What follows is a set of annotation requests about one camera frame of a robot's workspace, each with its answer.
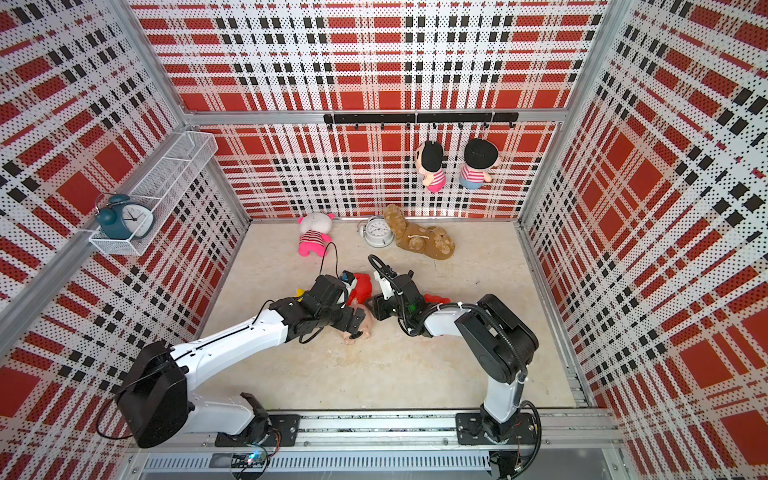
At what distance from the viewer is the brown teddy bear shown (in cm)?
103

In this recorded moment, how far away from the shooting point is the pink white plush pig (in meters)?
1.09

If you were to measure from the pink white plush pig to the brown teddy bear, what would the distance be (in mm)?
250
